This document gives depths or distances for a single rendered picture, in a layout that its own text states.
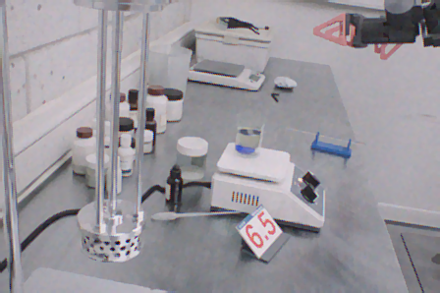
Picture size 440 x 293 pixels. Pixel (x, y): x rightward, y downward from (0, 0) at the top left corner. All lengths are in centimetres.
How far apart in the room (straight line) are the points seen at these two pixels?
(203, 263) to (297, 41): 165
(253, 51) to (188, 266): 127
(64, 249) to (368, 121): 185
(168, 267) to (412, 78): 183
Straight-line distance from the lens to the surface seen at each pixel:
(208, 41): 188
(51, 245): 75
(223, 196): 82
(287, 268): 73
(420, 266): 158
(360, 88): 231
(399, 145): 243
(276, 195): 80
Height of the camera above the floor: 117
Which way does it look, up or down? 22 degrees down
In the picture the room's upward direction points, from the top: 7 degrees clockwise
